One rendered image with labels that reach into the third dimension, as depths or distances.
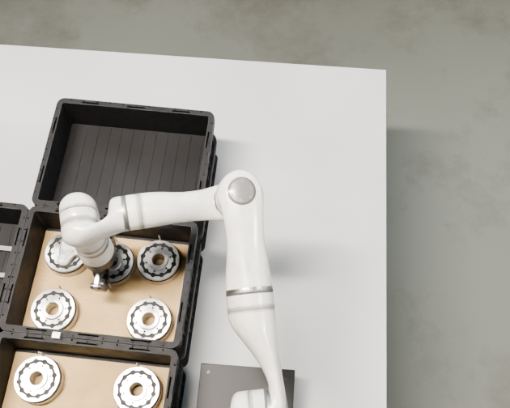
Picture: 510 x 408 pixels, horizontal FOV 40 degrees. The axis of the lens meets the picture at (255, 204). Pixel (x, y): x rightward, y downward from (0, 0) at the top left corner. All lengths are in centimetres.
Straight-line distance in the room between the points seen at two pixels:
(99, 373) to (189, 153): 59
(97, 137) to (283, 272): 60
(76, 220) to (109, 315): 39
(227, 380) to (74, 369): 35
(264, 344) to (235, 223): 23
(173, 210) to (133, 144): 51
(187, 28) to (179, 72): 101
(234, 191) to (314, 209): 58
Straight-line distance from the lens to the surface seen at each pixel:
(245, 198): 134
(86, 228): 134
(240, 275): 132
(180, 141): 184
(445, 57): 311
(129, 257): 169
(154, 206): 135
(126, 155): 184
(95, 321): 168
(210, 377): 167
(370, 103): 207
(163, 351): 154
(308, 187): 192
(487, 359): 260
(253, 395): 134
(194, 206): 139
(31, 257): 173
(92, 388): 165
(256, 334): 132
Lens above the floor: 242
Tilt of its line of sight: 66 degrees down
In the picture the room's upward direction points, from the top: 1 degrees clockwise
